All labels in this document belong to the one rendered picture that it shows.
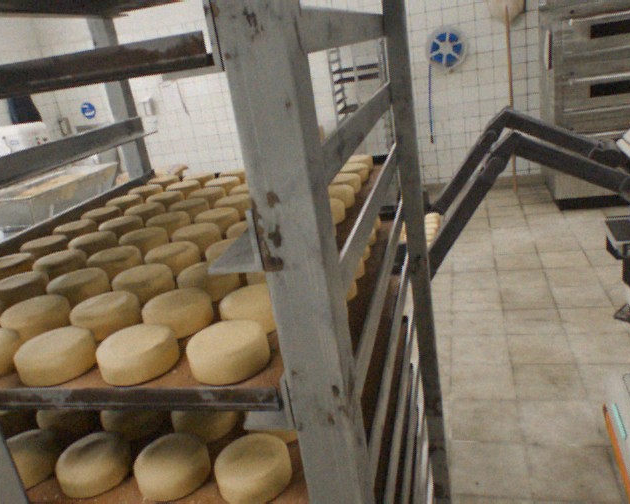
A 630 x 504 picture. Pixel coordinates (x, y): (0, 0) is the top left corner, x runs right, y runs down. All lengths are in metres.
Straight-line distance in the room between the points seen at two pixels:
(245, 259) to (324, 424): 0.09
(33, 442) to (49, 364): 0.11
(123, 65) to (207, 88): 6.35
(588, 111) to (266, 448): 4.83
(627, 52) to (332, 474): 4.98
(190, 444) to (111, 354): 0.10
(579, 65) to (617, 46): 0.28
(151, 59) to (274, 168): 0.07
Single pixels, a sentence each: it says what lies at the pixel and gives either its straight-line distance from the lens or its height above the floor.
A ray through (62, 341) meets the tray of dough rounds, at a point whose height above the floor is 1.51.
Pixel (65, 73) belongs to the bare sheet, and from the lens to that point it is 0.30.
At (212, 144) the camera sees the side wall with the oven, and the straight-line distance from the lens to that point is 6.72.
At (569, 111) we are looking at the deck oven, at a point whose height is 0.85.
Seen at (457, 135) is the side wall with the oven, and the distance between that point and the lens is 6.15.
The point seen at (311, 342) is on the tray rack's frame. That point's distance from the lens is 0.28.
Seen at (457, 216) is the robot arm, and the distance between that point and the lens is 1.69.
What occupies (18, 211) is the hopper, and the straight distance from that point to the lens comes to 2.36.
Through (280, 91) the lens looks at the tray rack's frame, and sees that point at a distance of 0.24.
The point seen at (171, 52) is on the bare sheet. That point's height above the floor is 1.68.
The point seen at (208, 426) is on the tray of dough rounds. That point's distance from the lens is 0.45.
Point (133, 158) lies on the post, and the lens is 1.00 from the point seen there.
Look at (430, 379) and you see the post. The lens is 1.01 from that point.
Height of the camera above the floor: 1.67
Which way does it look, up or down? 19 degrees down
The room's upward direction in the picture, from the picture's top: 9 degrees counter-clockwise
